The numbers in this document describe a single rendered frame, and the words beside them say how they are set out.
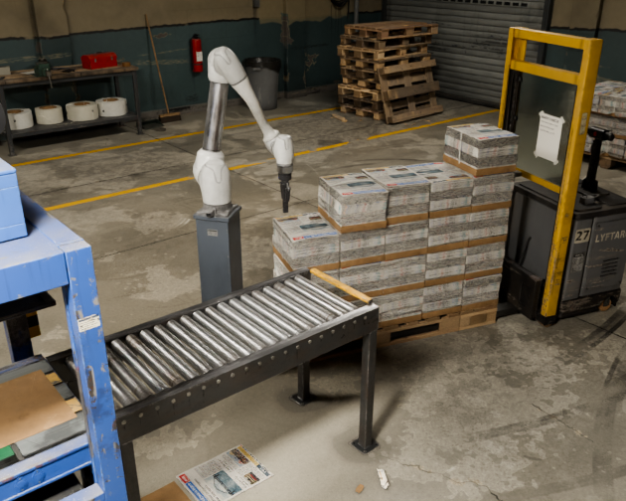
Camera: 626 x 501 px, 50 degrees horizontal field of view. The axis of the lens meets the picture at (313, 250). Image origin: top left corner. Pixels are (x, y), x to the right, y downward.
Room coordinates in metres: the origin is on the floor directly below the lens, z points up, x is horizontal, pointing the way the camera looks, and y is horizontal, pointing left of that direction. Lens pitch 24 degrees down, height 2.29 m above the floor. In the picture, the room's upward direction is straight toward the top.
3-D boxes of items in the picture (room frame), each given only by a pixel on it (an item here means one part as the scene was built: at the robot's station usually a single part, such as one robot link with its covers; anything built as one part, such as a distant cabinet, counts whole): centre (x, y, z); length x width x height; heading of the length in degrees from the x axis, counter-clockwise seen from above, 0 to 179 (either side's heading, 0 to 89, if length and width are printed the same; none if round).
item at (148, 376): (2.23, 0.69, 0.77); 0.47 x 0.05 x 0.05; 39
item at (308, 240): (3.78, -0.36, 0.42); 1.17 x 0.39 x 0.83; 111
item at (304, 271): (2.68, 0.54, 0.74); 1.34 x 0.05 x 0.12; 129
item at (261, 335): (2.56, 0.29, 0.77); 0.47 x 0.05 x 0.05; 39
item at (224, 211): (3.39, 0.53, 1.03); 0.22 x 0.18 x 0.06; 166
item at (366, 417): (2.70, -0.27, 0.34); 0.06 x 0.06 x 0.68; 39
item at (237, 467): (2.47, 0.42, 0.00); 0.37 x 0.28 x 0.01; 129
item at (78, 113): (8.72, 3.23, 0.55); 1.80 x 0.70 x 1.09; 129
